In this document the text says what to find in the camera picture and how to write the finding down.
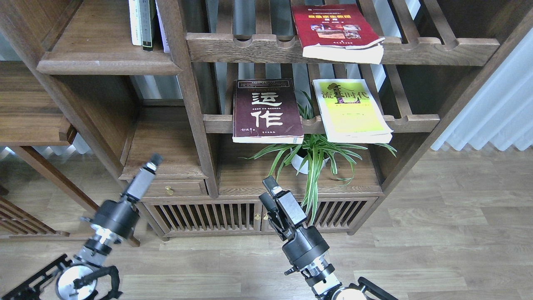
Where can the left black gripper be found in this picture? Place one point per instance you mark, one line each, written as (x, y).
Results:
(115, 221)

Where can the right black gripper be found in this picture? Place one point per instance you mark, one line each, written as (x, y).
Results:
(304, 246)

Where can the dark maroon book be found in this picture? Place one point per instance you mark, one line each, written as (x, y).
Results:
(266, 112)

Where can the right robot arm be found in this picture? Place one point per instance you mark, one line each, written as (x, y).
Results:
(328, 287)

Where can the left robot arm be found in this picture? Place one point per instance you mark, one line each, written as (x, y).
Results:
(77, 279)

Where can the brass drawer knob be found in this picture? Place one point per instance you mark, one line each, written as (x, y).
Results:
(169, 190)

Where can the white plant pot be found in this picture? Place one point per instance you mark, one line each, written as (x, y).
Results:
(309, 163)

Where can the green spider plant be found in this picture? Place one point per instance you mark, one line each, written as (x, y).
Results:
(314, 150)

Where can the dark wooden bookshelf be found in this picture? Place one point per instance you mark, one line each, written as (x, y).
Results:
(128, 103)

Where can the yellow green book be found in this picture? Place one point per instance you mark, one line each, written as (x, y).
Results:
(349, 112)

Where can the thin white upright book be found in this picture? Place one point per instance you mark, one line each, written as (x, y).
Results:
(163, 35)

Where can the wooden slatted chair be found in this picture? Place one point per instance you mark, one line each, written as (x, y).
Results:
(22, 225)

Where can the dark green upright book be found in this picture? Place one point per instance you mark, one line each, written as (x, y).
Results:
(147, 13)

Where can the red book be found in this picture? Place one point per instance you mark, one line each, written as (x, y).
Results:
(337, 33)

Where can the white curtain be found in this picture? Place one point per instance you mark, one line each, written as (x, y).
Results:
(500, 115)

